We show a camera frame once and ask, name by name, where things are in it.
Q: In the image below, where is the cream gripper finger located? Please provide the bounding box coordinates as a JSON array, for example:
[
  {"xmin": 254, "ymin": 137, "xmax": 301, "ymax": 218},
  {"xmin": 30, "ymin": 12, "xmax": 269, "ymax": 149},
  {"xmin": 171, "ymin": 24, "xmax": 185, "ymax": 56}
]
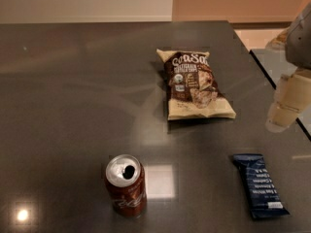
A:
[{"xmin": 265, "ymin": 68, "xmax": 311, "ymax": 133}]

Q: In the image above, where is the red coke can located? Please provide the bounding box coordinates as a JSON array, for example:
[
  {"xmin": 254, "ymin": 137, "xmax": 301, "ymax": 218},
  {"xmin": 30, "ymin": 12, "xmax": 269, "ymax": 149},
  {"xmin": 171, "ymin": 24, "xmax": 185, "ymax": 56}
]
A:
[{"xmin": 105, "ymin": 154, "xmax": 147, "ymax": 217}]

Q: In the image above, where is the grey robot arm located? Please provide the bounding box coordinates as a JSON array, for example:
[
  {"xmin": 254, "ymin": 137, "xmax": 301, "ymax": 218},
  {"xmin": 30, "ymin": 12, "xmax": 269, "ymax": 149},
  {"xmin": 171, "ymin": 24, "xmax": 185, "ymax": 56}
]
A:
[{"xmin": 265, "ymin": 3, "xmax": 311, "ymax": 133}]

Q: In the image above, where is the brown tortilla chip bag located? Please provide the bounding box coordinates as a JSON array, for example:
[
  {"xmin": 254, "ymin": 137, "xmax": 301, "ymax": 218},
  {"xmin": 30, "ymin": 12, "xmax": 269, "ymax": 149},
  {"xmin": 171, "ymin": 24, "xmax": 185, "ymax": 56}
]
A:
[{"xmin": 156, "ymin": 50, "xmax": 236, "ymax": 120}]

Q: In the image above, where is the blue snack bar wrapper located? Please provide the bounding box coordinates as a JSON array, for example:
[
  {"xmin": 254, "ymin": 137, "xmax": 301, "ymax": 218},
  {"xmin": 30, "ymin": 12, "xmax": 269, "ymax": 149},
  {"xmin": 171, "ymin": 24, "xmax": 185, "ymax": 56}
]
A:
[{"xmin": 233, "ymin": 153, "xmax": 289, "ymax": 218}]

